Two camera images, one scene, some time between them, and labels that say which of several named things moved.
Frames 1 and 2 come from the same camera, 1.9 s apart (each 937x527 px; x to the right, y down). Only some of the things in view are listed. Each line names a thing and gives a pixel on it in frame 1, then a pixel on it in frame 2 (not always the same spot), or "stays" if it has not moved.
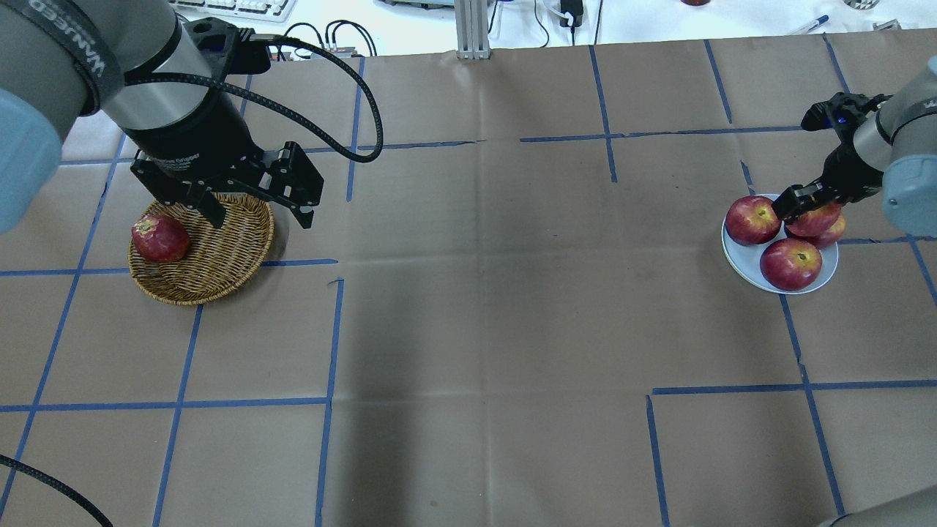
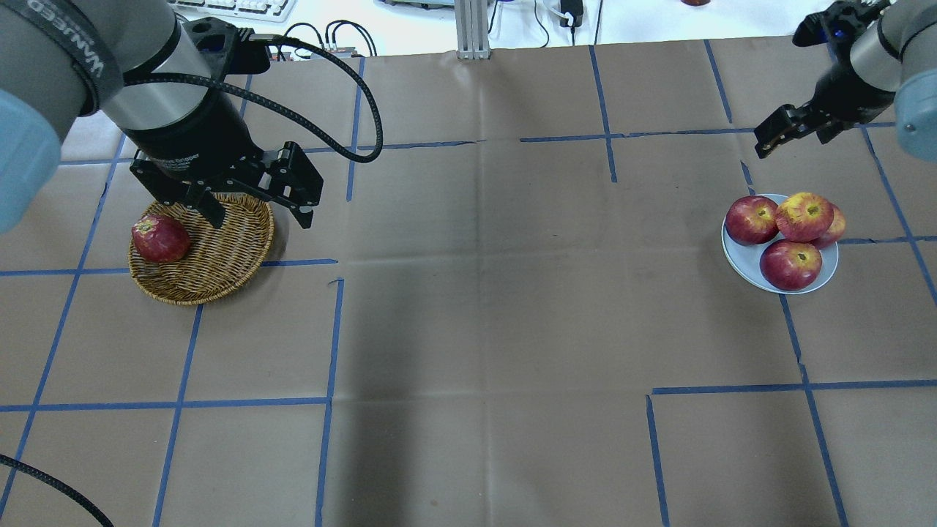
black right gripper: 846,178 -> 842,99
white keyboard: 274,11 stays
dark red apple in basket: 159,239 stays
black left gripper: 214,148 stays
